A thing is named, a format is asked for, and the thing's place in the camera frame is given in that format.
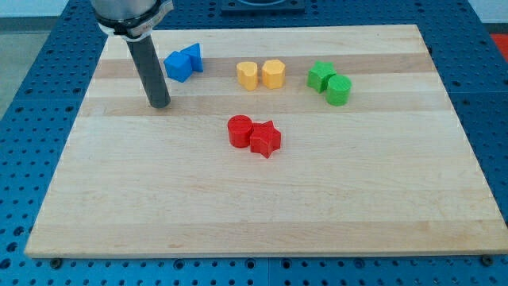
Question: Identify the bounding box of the yellow heart block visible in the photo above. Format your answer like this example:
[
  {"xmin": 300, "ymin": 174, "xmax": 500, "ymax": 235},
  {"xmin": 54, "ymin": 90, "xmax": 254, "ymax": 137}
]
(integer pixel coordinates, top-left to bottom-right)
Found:
[{"xmin": 236, "ymin": 61, "xmax": 258, "ymax": 91}]

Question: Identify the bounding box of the green star block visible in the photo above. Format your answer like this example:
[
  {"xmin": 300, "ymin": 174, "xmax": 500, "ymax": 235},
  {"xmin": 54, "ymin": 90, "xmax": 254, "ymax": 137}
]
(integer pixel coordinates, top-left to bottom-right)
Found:
[{"xmin": 306, "ymin": 60, "xmax": 337, "ymax": 94}]

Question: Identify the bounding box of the red star block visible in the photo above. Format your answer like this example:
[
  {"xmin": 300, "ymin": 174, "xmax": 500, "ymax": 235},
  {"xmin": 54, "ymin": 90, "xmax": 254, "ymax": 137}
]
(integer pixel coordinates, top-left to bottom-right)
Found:
[{"xmin": 250, "ymin": 121, "xmax": 282, "ymax": 158}]

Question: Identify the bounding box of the red cylinder block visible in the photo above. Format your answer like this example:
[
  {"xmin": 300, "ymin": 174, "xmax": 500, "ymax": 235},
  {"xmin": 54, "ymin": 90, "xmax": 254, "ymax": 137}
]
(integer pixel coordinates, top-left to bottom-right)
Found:
[{"xmin": 227, "ymin": 114, "xmax": 253, "ymax": 148}]

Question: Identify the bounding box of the green cylinder block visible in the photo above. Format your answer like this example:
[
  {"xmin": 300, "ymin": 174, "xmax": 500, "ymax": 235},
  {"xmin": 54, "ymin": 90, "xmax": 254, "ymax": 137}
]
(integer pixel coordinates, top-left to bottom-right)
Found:
[{"xmin": 325, "ymin": 75, "xmax": 352, "ymax": 106}]

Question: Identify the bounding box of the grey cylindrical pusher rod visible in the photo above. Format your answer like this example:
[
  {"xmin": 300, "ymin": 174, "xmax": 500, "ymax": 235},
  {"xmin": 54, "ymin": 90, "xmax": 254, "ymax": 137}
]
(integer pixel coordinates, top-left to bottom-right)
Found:
[{"xmin": 127, "ymin": 36, "xmax": 171, "ymax": 109}]

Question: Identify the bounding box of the blue cube block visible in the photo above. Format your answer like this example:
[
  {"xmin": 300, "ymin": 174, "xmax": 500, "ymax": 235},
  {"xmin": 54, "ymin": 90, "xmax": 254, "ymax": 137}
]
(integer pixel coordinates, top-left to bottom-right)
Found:
[{"xmin": 164, "ymin": 51, "xmax": 193, "ymax": 83}]

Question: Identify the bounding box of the blue triangle block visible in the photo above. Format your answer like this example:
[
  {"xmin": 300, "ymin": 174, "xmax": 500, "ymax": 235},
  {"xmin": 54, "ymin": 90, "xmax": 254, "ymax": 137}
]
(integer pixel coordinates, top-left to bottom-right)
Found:
[{"xmin": 181, "ymin": 43, "xmax": 204, "ymax": 72}]

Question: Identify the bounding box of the light wooden board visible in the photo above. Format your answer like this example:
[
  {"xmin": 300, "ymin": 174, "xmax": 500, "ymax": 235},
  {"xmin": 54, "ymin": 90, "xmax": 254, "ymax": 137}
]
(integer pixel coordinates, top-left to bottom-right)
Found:
[{"xmin": 25, "ymin": 25, "xmax": 507, "ymax": 259}]

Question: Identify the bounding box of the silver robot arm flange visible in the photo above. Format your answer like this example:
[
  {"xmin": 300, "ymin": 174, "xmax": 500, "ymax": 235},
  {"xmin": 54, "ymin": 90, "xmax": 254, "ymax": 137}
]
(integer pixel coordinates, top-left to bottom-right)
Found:
[{"xmin": 90, "ymin": 0, "xmax": 174, "ymax": 42}]

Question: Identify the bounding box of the yellow hexagon block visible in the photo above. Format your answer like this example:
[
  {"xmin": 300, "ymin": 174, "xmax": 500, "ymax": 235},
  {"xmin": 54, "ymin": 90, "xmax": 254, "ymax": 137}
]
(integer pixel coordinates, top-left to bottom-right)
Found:
[{"xmin": 262, "ymin": 60, "xmax": 286, "ymax": 89}]

